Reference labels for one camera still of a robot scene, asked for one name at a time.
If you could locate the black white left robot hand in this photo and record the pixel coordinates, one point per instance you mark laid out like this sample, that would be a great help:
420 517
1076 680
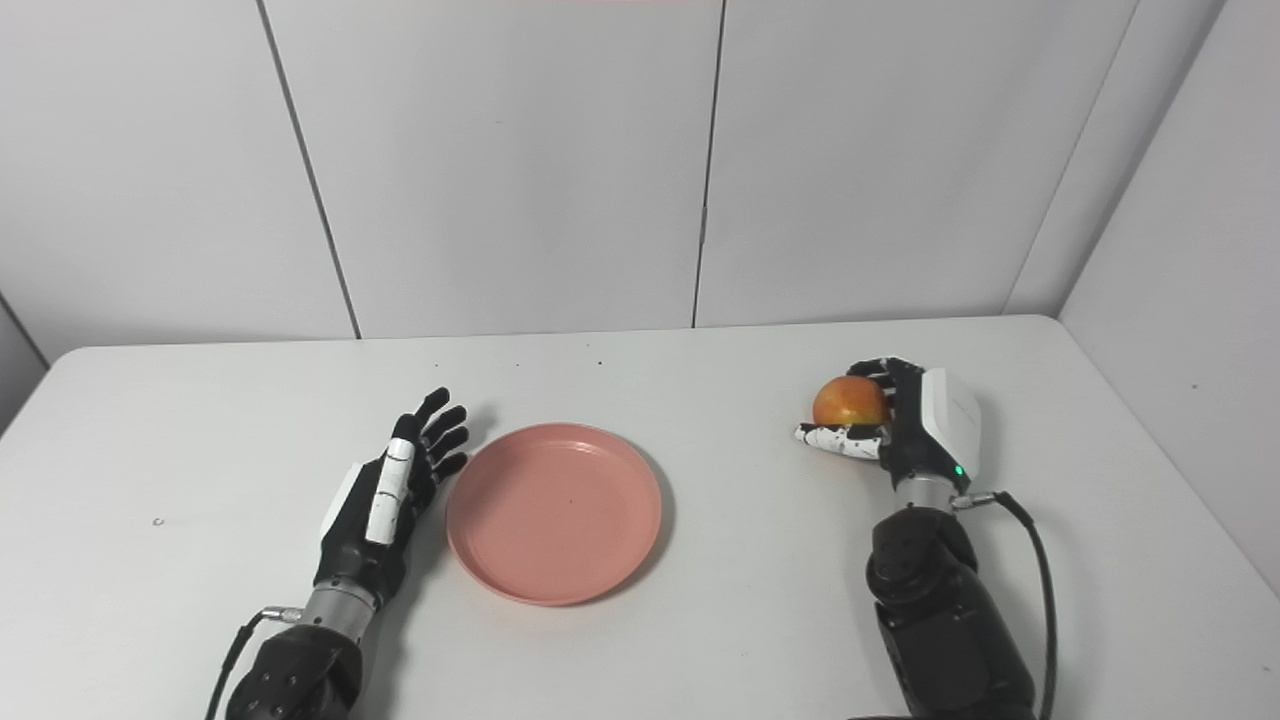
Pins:
355 540

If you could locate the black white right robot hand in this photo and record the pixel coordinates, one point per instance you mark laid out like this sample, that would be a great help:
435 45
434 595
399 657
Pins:
930 430

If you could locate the red yellow apple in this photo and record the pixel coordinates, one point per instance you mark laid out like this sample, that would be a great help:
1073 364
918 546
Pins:
850 402

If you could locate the pink round plate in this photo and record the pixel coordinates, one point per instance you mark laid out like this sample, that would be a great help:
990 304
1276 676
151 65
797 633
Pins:
555 515

